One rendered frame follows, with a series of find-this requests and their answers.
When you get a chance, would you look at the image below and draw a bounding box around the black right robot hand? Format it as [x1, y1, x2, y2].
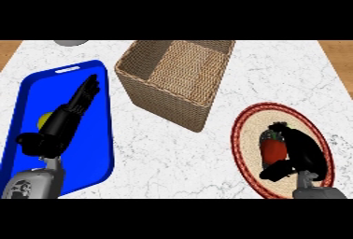
[258, 121, 329, 183]

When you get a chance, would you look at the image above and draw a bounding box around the blue tray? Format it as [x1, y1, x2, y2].
[0, 59, 115, 198]

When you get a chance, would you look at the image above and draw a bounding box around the red bell pepper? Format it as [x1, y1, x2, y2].
[260, 129, 289, 167]

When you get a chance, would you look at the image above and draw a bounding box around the rectangular wicker basket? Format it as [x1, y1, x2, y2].
[113, 39, 238, 134]

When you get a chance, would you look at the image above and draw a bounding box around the grey round object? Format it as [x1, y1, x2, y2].
[51, 39, 90, 48]

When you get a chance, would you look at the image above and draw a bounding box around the yellow round fruit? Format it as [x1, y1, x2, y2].
[35, 111, 54, 131]

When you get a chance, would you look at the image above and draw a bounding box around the oval red-rimmed beige placemat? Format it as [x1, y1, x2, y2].
[230, 102, 337, 200]

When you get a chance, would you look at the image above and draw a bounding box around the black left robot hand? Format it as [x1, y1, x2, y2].
[15, 74, 102, 159]

